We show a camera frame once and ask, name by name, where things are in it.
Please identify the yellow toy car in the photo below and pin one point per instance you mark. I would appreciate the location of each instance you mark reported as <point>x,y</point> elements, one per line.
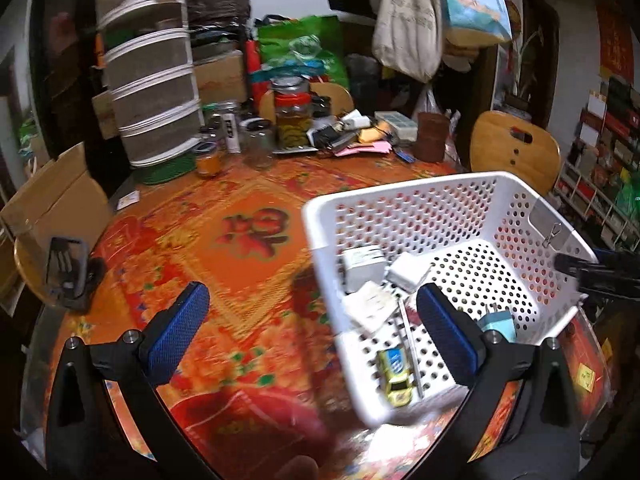
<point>395,380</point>

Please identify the black and white power adapter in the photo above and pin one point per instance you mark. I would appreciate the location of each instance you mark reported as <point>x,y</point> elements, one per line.
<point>362,267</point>

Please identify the beige canvas tote bag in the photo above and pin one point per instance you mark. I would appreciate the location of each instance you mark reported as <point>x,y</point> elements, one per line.
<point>407,30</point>

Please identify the tall grey mesh cover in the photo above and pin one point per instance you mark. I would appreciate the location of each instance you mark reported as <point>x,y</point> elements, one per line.
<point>150,85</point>

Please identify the white perforated plastic basket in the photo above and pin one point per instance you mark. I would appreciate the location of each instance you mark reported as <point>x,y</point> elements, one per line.
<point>325,270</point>

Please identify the clear compartment box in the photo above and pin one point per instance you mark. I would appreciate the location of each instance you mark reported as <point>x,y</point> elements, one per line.
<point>397,122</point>

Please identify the small orange jar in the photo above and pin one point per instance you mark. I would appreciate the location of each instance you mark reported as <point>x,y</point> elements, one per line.
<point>207,160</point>

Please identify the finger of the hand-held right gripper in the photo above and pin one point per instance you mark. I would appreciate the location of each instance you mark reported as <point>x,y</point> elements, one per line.
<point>615,289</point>
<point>575,265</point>

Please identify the red printed tablecloth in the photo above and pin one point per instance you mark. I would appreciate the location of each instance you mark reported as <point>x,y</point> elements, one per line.
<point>225,235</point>

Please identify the teal plug adapter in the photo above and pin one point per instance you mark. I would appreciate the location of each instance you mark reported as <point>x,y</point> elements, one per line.
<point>500,325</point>

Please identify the white card box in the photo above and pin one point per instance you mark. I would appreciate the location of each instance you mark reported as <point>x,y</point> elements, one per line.
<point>370,305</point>

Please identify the large cardboard box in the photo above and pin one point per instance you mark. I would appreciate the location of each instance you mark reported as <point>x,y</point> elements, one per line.
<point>50,195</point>

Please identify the round wooden chair back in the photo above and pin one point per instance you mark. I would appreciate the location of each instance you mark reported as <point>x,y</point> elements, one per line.
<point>30,275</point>

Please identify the green plastic basket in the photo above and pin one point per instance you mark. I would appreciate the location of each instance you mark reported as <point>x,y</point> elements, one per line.
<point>165,172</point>

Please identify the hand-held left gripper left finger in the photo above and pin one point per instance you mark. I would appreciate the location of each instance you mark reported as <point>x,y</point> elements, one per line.
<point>177,330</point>

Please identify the red bottle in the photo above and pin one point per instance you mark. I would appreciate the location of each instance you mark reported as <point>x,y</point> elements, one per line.
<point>252,57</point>

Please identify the green shopping bag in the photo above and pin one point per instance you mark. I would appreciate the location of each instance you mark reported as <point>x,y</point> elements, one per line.
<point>305,45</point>

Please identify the blue printed bag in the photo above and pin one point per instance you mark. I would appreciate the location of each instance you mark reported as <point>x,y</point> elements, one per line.
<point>475,5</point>

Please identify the brown cardboard box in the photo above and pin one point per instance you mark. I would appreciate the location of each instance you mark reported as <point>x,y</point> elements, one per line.
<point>220,77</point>

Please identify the clear plastic bag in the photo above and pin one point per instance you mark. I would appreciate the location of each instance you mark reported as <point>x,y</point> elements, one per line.
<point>435,100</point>

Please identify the small white card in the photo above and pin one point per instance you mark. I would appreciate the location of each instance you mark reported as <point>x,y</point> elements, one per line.
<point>127,201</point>

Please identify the potted plant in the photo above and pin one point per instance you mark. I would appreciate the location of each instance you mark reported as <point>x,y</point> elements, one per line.
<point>525,60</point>

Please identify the glass jar with red lid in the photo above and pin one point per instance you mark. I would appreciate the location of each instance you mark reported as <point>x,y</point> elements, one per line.
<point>292,120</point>

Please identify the red wall poster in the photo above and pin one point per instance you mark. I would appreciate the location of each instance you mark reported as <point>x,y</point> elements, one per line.
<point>617,40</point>

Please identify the white cube charger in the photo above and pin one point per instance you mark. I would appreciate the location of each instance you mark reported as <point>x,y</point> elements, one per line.
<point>407,272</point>

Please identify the black pouch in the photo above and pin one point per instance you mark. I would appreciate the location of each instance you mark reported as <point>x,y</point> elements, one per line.
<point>325,136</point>

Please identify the white plug charger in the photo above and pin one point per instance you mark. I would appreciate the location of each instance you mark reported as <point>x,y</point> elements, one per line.
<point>357,119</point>

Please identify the empty glass jar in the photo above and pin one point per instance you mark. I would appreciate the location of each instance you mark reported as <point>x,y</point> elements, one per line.
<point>257,145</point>

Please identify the white can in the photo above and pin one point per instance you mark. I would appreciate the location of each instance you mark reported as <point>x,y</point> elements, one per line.
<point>231,132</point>

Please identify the wooden chair with slotted back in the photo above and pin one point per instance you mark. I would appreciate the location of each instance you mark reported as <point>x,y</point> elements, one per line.
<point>520,150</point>

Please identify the white cubby shelf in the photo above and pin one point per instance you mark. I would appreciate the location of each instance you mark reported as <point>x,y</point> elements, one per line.
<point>600,160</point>

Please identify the pink paper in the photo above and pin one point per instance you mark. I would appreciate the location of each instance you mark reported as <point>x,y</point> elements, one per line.
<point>362,149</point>

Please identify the orange cloth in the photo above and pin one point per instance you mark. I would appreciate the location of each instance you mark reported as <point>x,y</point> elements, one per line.
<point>369,135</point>

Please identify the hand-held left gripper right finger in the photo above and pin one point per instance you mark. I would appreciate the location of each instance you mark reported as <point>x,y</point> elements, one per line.
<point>447,332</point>

